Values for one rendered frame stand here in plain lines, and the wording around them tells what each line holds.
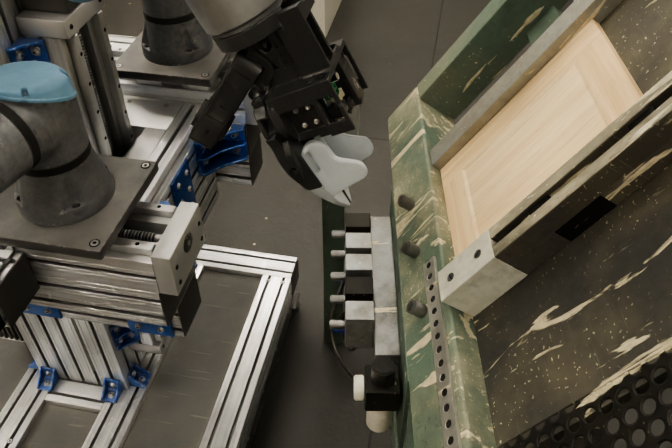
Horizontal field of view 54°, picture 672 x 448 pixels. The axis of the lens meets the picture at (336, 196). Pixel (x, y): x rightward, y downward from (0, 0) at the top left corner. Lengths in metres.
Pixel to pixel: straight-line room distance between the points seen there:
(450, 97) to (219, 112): 1.02
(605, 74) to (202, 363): 1.28
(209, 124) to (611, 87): 0.69
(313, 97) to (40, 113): 0.54
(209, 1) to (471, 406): 0.69
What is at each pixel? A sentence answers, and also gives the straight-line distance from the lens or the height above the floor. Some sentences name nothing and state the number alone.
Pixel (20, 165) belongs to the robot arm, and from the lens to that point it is 0.99.
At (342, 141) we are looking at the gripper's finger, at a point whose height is 1.37.
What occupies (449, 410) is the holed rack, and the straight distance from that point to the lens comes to 1.01.
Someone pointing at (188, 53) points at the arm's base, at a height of 1.06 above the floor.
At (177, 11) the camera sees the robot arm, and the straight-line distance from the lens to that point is 1.42.
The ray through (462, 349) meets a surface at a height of 0.90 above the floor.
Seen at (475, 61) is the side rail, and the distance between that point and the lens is 1.53.
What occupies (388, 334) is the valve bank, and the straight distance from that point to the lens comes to 1.27.
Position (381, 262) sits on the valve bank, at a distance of 1.38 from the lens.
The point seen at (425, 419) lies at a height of 0.84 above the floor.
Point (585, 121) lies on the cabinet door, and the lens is 1.11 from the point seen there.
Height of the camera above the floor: 1.75
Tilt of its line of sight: 41 degrees down
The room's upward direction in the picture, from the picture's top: straight up
